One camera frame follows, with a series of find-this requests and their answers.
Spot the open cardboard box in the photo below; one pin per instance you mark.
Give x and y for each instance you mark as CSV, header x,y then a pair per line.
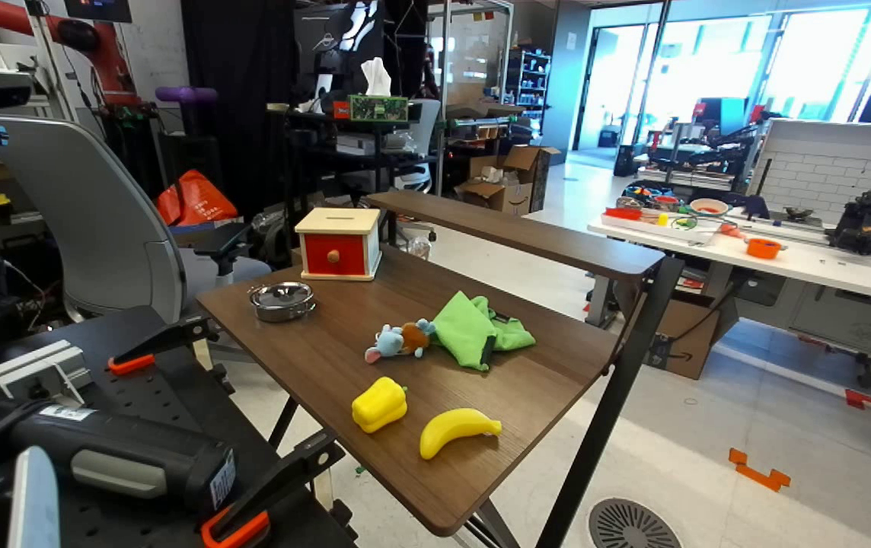
x,y
503,179

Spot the black handheld device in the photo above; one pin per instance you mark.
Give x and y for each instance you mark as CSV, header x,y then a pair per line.
x,y
121,462

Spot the green tissue box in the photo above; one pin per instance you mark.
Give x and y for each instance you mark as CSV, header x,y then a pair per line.
x,y
378,109

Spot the long brown wooden bench table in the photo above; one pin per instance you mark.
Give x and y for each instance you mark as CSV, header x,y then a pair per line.
x,y
529,235

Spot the yellow toy bell pepper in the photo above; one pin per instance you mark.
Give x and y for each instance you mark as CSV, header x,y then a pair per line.
x,y
378,403

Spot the steel pot with lid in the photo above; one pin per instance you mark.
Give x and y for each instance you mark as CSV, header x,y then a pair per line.
x,y
283,304

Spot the blue plush toy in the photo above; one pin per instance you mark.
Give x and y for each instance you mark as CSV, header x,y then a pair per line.
x,y
392,342

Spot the wooden box with red drawer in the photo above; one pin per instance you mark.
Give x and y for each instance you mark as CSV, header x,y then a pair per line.
x,y
337,246

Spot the grey plastic chair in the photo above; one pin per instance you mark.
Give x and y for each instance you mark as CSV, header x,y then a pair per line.
x,y
91,219

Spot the orange bag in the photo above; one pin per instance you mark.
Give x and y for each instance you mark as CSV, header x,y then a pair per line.
x,y
194,202

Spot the round floor drain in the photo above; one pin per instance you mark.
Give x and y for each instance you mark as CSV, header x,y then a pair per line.
x,y
636,525

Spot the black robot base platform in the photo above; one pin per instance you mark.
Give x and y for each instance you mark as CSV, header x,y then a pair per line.
x,y
152,407

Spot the orange floor tape marker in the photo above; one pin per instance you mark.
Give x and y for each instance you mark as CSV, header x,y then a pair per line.
x,y
756,474

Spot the red orange tray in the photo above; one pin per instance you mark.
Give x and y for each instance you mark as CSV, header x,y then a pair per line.
x,y
624,216

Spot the white work table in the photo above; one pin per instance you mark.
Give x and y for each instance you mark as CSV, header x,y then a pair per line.
x,y
822,265

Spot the cardboard box under table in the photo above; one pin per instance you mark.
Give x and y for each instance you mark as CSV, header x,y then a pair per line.
x,y
688,340

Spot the green towel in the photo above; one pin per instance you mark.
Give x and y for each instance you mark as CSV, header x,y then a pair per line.
x,y
470,329

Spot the yellow toy banana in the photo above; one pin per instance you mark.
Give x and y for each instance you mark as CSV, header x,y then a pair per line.
x,y
453,427

